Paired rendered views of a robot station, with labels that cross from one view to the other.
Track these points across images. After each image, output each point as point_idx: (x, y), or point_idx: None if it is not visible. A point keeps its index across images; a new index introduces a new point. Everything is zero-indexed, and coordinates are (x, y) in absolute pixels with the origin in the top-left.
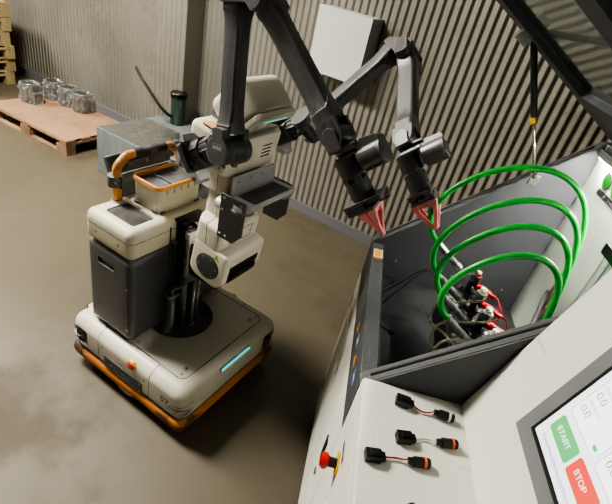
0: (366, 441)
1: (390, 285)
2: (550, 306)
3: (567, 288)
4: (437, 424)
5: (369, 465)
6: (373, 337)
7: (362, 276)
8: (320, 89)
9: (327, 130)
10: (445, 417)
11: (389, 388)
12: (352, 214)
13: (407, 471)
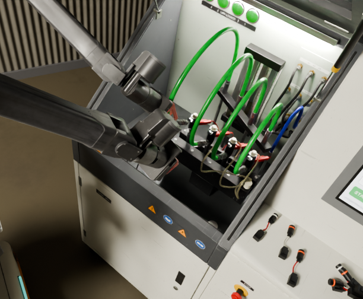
0: (280, 277)
1: None
2: (276, 120)
3: (216, 75)
4: (275, 226)
5: (295, 286)
6: (189, 213)
7: (89, 165)
8: (85, 117)
9: (121, 146)
10: (275, 219)
11: (244, 236)
12: (161, 177)
13: (301, 266)
